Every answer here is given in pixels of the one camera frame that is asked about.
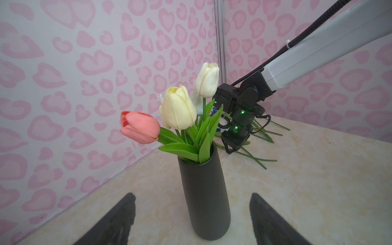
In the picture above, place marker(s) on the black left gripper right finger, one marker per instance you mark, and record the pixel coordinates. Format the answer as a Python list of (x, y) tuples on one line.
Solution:
[(270, 228)]

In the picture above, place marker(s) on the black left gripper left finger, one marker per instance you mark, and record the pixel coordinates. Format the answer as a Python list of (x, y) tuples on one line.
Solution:
[(114, 228)]

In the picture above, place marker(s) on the dark grey vase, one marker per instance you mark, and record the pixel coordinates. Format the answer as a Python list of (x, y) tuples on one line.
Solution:
[(206, 196)]

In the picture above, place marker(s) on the pink tulip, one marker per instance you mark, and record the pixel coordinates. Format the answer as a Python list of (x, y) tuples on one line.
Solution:
[(145, 129)]

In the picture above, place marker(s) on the cream white tulip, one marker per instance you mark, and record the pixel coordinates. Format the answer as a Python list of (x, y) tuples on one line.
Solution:
[(179, 134)]

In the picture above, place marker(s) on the blue tulip front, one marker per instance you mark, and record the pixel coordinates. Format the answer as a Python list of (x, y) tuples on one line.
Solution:
[(247, 154)]

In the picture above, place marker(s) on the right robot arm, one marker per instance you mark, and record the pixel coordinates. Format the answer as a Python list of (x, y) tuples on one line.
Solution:
[(333, 35)]

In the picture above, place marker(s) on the aluminium corner post right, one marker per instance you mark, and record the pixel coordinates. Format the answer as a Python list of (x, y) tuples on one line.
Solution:
[(220, 38)]

